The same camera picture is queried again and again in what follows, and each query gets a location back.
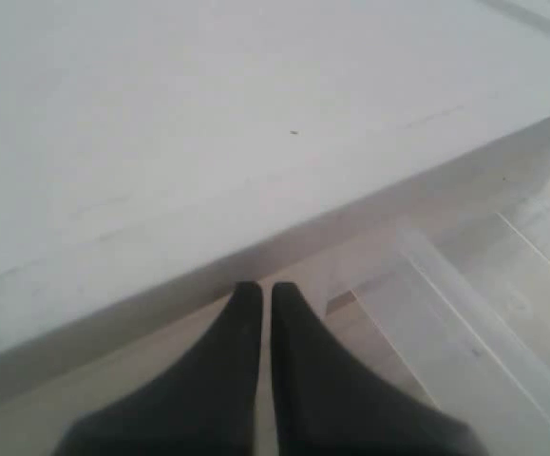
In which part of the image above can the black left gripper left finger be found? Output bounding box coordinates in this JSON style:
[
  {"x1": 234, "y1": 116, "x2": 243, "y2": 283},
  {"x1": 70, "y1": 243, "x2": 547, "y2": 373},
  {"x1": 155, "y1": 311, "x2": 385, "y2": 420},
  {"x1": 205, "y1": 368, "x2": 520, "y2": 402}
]
[{"x1": 54, "y1": 282, "x2": 263, "y2": 455}]

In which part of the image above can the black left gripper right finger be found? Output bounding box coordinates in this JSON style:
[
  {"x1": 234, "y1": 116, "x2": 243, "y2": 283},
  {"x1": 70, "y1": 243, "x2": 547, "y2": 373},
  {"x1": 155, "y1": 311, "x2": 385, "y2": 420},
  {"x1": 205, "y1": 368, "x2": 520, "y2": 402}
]
[{"x1": 270, "y1": 282, "x2": 487, "y2": 455}]

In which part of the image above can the clear drawer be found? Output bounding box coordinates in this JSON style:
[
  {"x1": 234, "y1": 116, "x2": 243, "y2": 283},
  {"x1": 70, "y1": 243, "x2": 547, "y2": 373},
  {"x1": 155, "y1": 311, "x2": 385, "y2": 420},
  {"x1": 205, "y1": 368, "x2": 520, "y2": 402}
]
[{"x1": 327, "y1": 199, "x2": 550, "y2": 455}]

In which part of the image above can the white plastic drawer cabinet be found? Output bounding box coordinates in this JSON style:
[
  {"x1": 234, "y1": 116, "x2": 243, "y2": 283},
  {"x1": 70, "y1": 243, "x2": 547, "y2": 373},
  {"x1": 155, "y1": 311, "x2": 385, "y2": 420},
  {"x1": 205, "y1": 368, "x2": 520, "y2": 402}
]
[{"x1": 0, "y1": 0, "x2": 550, "y2": 367}]

